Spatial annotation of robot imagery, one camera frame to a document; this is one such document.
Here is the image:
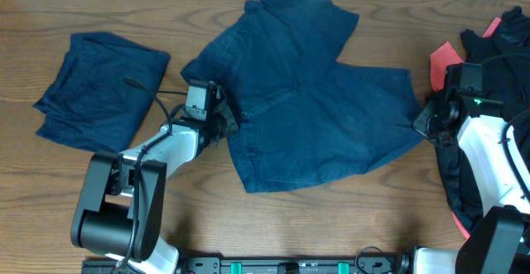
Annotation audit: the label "navy blue denim shorts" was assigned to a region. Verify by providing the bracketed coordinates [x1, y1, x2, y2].
[181, 0, 421, 193]

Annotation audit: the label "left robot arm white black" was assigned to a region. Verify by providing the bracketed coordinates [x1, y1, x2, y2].
[70, 80, 239, 274]

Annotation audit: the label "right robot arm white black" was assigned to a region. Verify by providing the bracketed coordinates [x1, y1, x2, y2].
[411, 96, 529, 274]

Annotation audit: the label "red garment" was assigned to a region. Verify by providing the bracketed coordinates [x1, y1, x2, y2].
[430, 17, 502, 241]

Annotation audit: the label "black garment pile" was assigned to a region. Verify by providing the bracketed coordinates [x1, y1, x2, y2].
[436, 6, 529, 238]

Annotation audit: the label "folded navy blue garment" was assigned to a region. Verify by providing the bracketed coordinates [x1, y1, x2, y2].
[34, 32, 171, 152]

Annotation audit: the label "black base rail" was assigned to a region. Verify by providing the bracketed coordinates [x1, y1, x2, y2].
[80, 245, 415, 274]

